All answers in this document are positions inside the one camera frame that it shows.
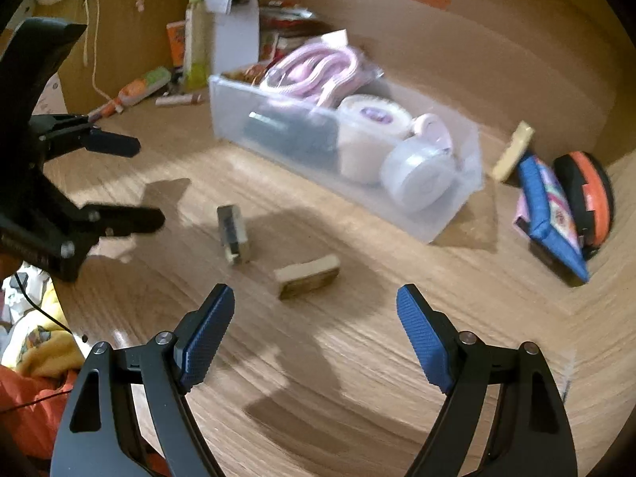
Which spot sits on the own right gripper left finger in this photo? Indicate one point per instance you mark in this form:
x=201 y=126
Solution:
x=99 y=434

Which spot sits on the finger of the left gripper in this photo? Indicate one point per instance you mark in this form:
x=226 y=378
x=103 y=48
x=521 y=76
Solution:
x=122 y=221
x=112 y=143

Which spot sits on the grey beige eraser block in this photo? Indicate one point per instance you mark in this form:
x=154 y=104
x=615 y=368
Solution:
x=233 y=235

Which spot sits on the pink round Hyntoor case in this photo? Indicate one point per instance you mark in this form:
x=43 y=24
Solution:
x=431 y=128

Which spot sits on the red white marker pen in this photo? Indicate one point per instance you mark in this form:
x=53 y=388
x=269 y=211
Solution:
x=108 y=109

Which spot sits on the pink lip balm stick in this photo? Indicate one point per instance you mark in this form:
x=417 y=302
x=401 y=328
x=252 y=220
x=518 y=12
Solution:
x=191 y=99

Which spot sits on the yellow green spray bottle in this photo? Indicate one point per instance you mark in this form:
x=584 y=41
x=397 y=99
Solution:
x=196 y=61

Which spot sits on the white curled paper sheet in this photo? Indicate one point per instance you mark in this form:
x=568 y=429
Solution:
x=234 y=34

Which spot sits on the stack of books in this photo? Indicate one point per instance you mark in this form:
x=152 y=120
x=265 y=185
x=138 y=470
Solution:
x=285 y=26

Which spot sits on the blue patchwork pencil pouch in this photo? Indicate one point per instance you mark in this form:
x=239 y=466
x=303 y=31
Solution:
x=543 y=215

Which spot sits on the black orange zip case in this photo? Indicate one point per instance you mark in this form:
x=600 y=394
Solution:
x=589 y=194

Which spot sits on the small white box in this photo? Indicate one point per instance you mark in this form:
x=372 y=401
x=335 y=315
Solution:
x=334 y=39

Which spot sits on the white lidded tub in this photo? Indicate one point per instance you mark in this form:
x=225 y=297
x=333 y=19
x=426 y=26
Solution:
x=370 y=127

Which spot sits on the clear plastic storage bin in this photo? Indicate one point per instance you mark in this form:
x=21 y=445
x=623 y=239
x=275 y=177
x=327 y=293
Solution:
x=303 y=138

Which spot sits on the clear tape roll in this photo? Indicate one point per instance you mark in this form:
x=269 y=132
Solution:
x=416 y=173

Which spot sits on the cream small tube bottle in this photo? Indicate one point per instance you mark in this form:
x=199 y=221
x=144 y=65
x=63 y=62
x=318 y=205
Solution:
x=513 y=153

